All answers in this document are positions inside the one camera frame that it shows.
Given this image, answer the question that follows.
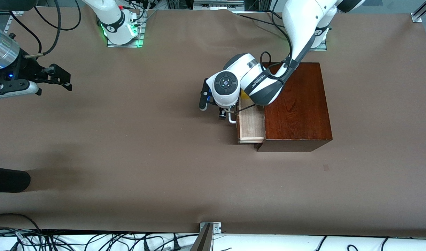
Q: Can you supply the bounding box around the light wood drawer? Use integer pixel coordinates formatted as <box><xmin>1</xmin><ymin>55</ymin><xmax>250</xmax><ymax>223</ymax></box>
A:
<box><xmin>228</xmin><ymin>98</ymin><xmax>265</xmax><ymax>144</ymax></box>

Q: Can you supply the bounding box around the dark red wooden cabinet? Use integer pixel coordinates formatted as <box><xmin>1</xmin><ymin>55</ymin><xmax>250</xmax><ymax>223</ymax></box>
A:
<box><xmin>256</xmin><ymin>62</ymin><xmax>332</xmax><ymax>152</ymax></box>

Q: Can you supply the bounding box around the grey control box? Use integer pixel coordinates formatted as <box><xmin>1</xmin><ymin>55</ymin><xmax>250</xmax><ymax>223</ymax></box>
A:
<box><xmin>193</xmin><ymin>0</ymin><xmax>245</xmax><ymax>10</ymax></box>

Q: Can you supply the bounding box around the black ribbed foam cylinder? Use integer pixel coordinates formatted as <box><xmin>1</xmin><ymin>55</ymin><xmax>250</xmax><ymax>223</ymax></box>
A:
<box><xmin>0</xmin><ymin>166</ymin><xmax>31</xmax><ymax>193</ymax></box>

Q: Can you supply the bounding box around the dark grey metal beam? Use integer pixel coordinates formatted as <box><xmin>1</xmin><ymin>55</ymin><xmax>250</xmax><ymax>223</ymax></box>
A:
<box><xmin>190</xmin><ymin>224</ymin><xmax>214</xmax><ymax>251</ymax></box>

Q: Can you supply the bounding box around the aluminium corner profile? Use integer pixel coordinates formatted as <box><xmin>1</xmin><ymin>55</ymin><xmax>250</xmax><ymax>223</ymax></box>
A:
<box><xmin>411</xmin><ymin>0</ymin><xmax>426</xmax><ymax>23</ymax></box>

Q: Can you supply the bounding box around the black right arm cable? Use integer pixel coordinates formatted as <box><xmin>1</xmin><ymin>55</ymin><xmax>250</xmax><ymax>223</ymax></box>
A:
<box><xmin>7</xmin><ymin>0</ymin><xmax>83</xmax><ymax>56</ymax></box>

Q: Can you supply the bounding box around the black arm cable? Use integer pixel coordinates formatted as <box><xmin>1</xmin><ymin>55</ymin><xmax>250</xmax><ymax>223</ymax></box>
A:
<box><xmin>7</xmin><ymin>0</ymin><xmax>83</xmax><ymax>56</ymax></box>
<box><xmin>259</xmin><ymin>0</ymin><xmax>294</xmax><ymax>80</ymax></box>

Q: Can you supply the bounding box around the slotted aluminium table rail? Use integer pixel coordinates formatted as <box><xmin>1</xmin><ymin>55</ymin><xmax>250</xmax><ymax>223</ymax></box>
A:
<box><xmin>4</xmin><ymin>10</ymin><xmax>25</xmax><ymax>21</ymax></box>

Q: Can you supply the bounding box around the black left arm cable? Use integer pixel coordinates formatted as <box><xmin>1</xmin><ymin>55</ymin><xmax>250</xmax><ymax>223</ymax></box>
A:
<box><xmin>259</xmin><ymin>0</ymin><xmax>294</xmax><ymax>80</ymax></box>

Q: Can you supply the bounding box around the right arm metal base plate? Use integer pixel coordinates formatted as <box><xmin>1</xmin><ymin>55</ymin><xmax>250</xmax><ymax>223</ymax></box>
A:
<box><xmin>107</xmin><ymin>24</ymin><xmax>146</xmax><ymax>48</ymax></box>

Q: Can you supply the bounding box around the black base power cable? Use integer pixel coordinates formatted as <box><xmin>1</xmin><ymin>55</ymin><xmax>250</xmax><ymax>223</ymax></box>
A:
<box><xmin>234</xmin><ymin>12</ymin><xmax>286</xmax><ymax>28</ymax></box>

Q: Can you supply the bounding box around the silver metal bracket plate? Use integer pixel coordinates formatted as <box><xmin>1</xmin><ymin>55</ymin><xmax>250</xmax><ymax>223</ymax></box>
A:
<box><xmin>199</xmin><ymin>222</ymin><xmax>222</xmax><ymax>233</ymax></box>

